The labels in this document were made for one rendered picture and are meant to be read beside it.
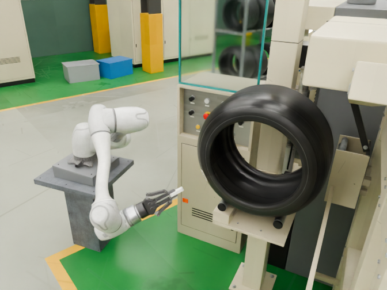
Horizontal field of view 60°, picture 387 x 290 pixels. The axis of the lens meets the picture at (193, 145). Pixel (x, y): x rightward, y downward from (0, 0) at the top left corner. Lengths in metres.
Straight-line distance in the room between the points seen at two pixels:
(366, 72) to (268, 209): 0.83
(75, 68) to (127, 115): 5.23
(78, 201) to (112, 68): 4.81
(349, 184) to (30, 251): 2.32
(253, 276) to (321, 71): 1.69
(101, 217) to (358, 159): 1.18
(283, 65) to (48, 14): 8.25
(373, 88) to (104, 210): 1.04
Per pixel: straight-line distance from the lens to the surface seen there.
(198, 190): 2.56
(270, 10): 5.73
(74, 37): 9.83
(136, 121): 1.84
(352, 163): 1.77
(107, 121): 1.81
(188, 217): 2.77
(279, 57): 1.73
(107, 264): 2.73
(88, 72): 7.10
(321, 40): 1.05
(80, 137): 2.39
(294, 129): 1.39
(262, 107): 1.40
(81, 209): 2.65
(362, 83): 0.96
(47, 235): 3.10
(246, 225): 1.77
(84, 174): 2.37
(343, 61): 1.05
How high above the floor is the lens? 1.93
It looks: 27 degrees down
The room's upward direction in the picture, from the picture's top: 1 degrees clockwise
